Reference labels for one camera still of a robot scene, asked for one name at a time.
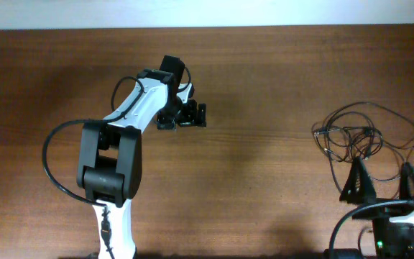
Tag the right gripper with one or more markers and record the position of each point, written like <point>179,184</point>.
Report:
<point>366,193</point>

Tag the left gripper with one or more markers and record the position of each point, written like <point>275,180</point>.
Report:
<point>190,119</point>

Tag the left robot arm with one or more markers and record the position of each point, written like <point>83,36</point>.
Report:
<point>110,160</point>

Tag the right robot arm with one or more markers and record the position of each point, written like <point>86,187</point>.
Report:
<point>390,240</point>

